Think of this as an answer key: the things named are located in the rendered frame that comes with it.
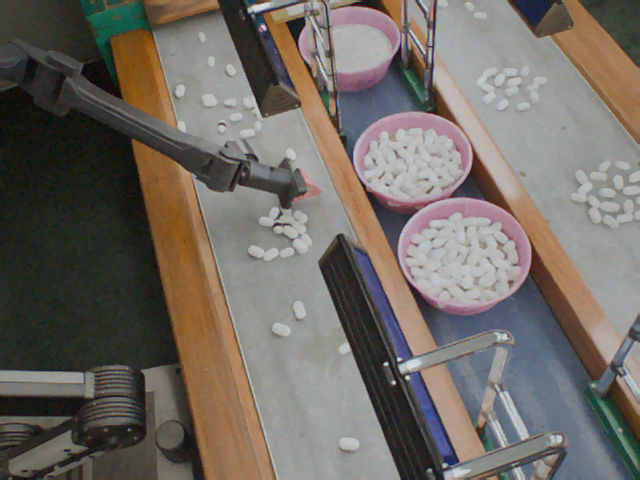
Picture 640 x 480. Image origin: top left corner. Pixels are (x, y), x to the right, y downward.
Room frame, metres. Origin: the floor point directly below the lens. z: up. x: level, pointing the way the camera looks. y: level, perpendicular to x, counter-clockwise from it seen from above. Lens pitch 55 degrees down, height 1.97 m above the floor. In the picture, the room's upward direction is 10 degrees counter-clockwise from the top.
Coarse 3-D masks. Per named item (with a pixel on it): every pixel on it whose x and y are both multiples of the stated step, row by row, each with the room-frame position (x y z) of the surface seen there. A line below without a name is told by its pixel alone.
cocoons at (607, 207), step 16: (480, 16) 1.51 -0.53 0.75; (480, 80) 1.26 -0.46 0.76; (496, 80) 1.25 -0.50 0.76; (512, 80) 1.25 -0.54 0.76; (544, 80) 1.23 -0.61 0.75; (576, 176) 0.93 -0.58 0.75; (592, 176) 0.92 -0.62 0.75; (608, 192) 0.87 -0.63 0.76; (624, 192) 0.86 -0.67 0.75; (592, 208) 0.83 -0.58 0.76; (608, 208) 0.83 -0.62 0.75; (624, 208) 0.82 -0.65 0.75; (608, 224) 0.79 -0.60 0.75
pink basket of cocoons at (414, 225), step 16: (432, 208) 0.90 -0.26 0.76; (448, 208) 0.90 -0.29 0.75; (464, 208) 0.89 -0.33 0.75; (480, 208) 0.88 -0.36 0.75; (496, 208) 0.86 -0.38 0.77; (416, 224) 0.87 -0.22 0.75; (512, 224) 0.82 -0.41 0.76; (400, 240) 0.82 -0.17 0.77; (512, 240) 0.80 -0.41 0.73; (400, 256) 0.78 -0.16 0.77; (528, 256) 0.73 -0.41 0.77; (416, 288) 0.71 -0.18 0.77; (512, 288) 0.68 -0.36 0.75; (432, 304) 0.71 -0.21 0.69; (448, 304) 0.66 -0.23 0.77; (464, 304) 0.65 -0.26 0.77; (480, 304) 0.64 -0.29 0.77
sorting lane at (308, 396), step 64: (192, 64) 1.52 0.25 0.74; (192, 128) 1.28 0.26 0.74; (256, 192) 1.04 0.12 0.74; (320, 256) 0.84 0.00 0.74; (256, 320) 0.71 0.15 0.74; (320, 320) 0.69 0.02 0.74; (256, 384) 0.57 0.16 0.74; (320, 384) 0.55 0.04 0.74; (320, 448) 0.43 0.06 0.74; (384, 448) 0.41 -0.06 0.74
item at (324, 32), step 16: (272, 0) 1.20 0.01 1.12; (288, 0) 1.20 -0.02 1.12; (304, 0) 1.20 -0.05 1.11; (320, 0) 1.20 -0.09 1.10; (240, 16) 1.19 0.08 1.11; (256, 16) 1.18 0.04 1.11; (320, 16) 1.21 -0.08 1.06; (320, 32) 1.28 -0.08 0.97; (320, 64) 1.31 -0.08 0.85; (320, 80) 1.36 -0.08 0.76; (336, 80) 1.21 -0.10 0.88; (320, 96) 1.35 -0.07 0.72; (336, 96) 1.21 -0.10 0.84; (336, 112) 1.21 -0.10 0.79; (336, 128) 1.21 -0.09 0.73
